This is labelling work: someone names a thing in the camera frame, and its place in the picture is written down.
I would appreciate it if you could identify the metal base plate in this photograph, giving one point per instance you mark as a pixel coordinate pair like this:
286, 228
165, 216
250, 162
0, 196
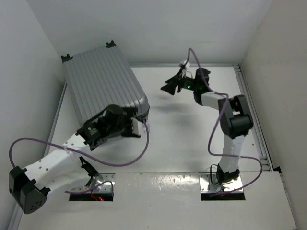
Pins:
211, 191
97, 189

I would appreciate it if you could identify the grey hard-shell suitcase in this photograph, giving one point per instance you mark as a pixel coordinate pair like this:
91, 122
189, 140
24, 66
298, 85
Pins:
102, 76

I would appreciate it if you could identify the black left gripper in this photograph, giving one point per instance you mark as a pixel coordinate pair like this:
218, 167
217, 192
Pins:
130, 112

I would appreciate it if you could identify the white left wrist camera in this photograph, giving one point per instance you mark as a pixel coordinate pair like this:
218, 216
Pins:
138, 127

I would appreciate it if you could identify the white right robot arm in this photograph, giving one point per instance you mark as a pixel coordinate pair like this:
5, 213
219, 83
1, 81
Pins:
234, 117

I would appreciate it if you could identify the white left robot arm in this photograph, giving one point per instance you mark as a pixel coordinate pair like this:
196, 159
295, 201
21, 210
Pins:
29, 186

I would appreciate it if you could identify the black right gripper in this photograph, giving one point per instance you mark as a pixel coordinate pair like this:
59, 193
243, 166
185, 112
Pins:
171, 87

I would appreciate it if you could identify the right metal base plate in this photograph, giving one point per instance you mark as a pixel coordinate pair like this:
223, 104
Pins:
211, 191

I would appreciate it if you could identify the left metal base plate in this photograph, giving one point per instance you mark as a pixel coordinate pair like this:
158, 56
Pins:
97, 189

